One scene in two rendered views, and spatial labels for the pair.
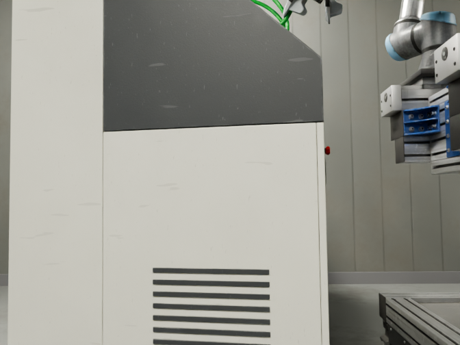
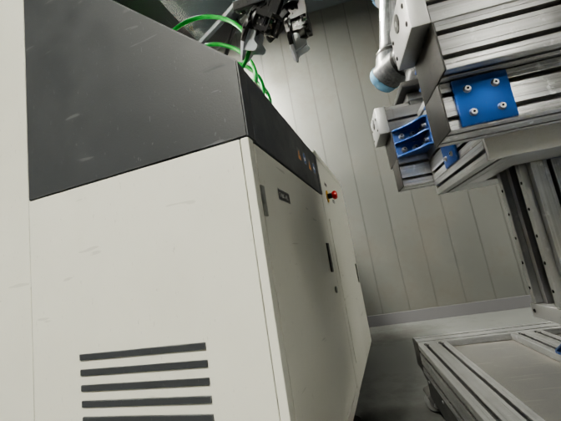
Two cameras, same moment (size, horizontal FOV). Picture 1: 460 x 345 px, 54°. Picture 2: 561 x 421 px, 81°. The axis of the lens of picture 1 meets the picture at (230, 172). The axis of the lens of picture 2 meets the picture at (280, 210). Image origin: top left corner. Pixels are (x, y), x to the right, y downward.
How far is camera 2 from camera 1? 0.62 m
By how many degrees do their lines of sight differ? 9
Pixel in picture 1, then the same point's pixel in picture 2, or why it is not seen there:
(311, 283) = (259, 356)
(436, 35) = not seen: hidden behind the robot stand
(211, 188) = (133, 245)
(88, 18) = (13, 88)
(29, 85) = not seen: outside the picture
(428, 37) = not seen: hidden behind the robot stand
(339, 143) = (373, 195)
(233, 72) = (144, 104)
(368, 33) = (381, 98)
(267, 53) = (178, 73)
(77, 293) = (10, 394)
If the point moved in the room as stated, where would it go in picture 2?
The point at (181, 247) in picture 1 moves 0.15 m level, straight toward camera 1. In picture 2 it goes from (107, 324) to (54, 341)
